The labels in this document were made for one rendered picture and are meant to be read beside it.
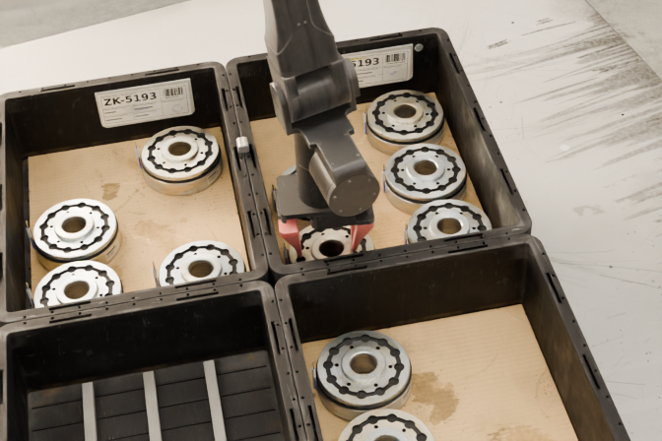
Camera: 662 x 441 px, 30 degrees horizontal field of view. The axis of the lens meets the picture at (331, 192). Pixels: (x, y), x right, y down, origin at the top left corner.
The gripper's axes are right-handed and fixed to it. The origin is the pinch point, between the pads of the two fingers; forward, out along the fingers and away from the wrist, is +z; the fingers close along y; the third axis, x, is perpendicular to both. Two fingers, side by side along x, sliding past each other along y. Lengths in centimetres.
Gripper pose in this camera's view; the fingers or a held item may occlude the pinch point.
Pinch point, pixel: (326, 246)
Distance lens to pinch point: 145.5
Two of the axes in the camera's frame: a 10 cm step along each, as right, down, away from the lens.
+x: -1.1, -6.9, 7.1
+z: 0.4, 7.1, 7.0
